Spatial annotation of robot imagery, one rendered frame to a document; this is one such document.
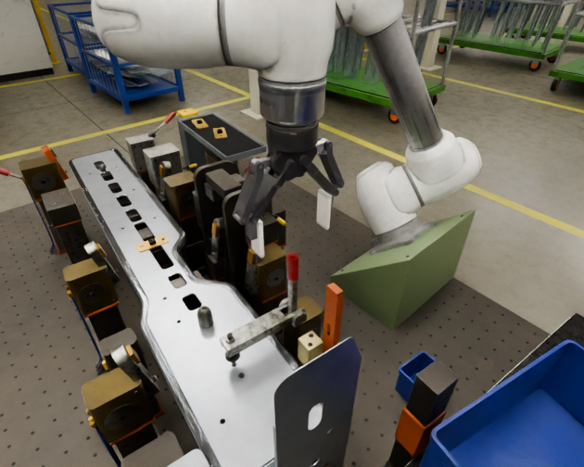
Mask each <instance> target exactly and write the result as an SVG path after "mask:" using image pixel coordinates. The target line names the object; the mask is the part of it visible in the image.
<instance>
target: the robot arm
mask: <svg viewBox="0 0 584 467"><path fill-rule="evenodd" d="M403 7H404V1H403V0H92V3H91V10H92V18H93V23H94V25H95V31H96V33H97V35H98V37H99V39H100V41H101V43H102V44H103V45H104V46H105V47H106V48H107V49H108V50H109V51H110V53H111V54H112V55H114V56H116V57H118V58H121V59H123V60H125V61H128V62H130V63H133V64H135V65H139V66H143V67H149V68H158V69H209V68H213V67H222V66H236V67H243V68H248V69H256V70H257V71H258V74H259V78H258V84H259V92H260V114H261V115H262V116H263V117H264V118H265V119H266V142H267V146H268V154H267V156H266V158H254V157H250V158H249V159H248V174H247V176H246V179H245V181H244V184H243V187H242V189H241V192H240V195H239V198H238V200H237V202H236V205H235V210H234V213H233V217H234V218H235V219H236V220H237V221H238V222H239V223H240V224H241V225H246V231H247V236H248V237H249V238H250V239H251V245H252V249H253V250H254V252H255V253H256V254H257V255H258V256H259V257H260V258H263V257H264V240H263V222H262V221H261V220H260V217H261V215H262V213H263V212H264V210H265V209H266V208H267V206H268V205H269V203H270V201H271V200H272V198H273V196H274V194H275V193H276V191H277V189H278V188H280V187H282V186H283V184H284V183H285V181H290V180H293V179H294V178H296V177H301V176H304V173H306V172H307V173H308V174H309V175H310V176H311V177H312V179H313V180H314V181H315V182H317V183H318V184H319V185H320V186H321V187H322V188H323V189H318V199H317V220H316V222H317V223H318V224H320V225H321V226H322V227H324V228H325V229H326V230H328V229H329V224H330V211H331V208H332V207H333V204H334V196H338V194H339V191H338V190H337V188H342V187H343V186H344V185H345V183H344V180H343V178H342V175H341V173H340V170H339V168H338V165H337V164H336V160H335V157H334V155H333V143H332V142H330V141H328V140H327V139H325V138H323V137H319V138H318V130H319V121H318V119H319V118H321V117H322V116H323V114H324V100H325V85H326V70H327V65H328V61H329V58H330V56H331V53H332V50H333V43H334V37H335V31H336V30H338V29H340V28H341V27H343V26H345V25H346V24H349V25H350V26H351V27H352V29H353V30H354V31H355V32H357V33H358V34H359V35H360V36H363V38H364V41H365V42H366V44H367V47H368V49H369V52H370V54H371V56H372V59H373V61H374V63H375V66H376V68H377V71H378V73H379V75H380V78H381V80H382V82H383V84H384V86H385V88H386V91H387V94H388V97H389V99H390V101H391V104H392V106H393V107H394V110H395V112H396V114H397V117H398V119H399V121H400V125H401V127H402V129H403V131H404V133H405V136H406V138H407V140H408V143H409V144H408V146H407V149H406V152H405V156H406V162H407V163H405V164H403V165H402V166H398V167H395V168H394V167H393V165H392V164H391V163H389V162H386V161H383V162H382V161H378V162H376V163H375V164H373V165H372V166H370V167H369V168H367V169H366V170H363V171H362V172H361V173H359V174H358V175H357V179H356V190H357V197H358V201H359V204H360V207H361V209H362V213H363V215H364V217H365V219H366V220H367V222H368V224H369V225H370V227H371V229H372V230H373V232H374V234H375V237H376V238H375V239H373V240H372V241H371V245H372V246H373V248H372V249H371V250H370V251H369V254H370V256H372V255H374V254H377V253H380V252H384V251H387V250H390V249H393V248H397V247H401V246H407V245H410V244H411V243H413V242H414V241H415V240H416V239H417V238H418V237H419V236H421V235H422V234H424V233H425V232H426V231H428V230H429V229H430V228H432V227H433V226H435V225H436V222H435V221H427V222H423V223H421V222H420V220H419V219H418V217H417V215H416V213H415V211H416V210H418V209H419V208H421V207H423V206H425V205H428V204H431V203H434V202H436V201H438V200H440V199H442V198H444V197H446V196H449V195H451V194H453V193H455V192H457V191H459V190H461V189H462V188H464V187H465V186H467V185H468V184H469V183H470V182H472V181H473V180H474V179H475V177H476V176H477V175H478V174H479V171H480V169H481V167H482V161H481V157H480V155H479V152H478V150H477V148H476V146H475V145H474V144H473V143H472V142H470V141H469V140H467V139H465V138H462V137H457V138H455V137H454V135H453V134H452V133H451V132H449V131H446V130H443V129H441V128H440V125H439V122H438V117H437V115H436V112H435V109H434V107H433V104H432V102H431V99H430V96H429V93H428V91H427V89H426V86H425V81H424V78H423V76H422V73H421V70H420V67H419V64H418V61H417V58H416V55H415V53H414V51H413V46H412V43H411V41H410V38H409V35H408V33H407V30H406V28H405V25H404V22H403V19H402V16H401V14H402V12H403ZM317 153H318V154H319V157H320V159H321V161H322V163H323V165H324V169H325V171H326V173H327V175H328V178H329V180H330V182H329V181H328V180H327V179H326V178H325V177H324V176H323V175H322V173H321V172H320V171H319V169H318V168H317V167H316V166H315V165H314V164H313V163H312V161H313V159H314V158H315V156H316V154H317ZM267 167H269V169H268V170H267V171H266V169H267ZM263 174H264V180H263ZM274 174H276V175H277V176H278V178H277V179H275V178H274V177H273V176H274ZM262 180H263V181H262Z"/></svg>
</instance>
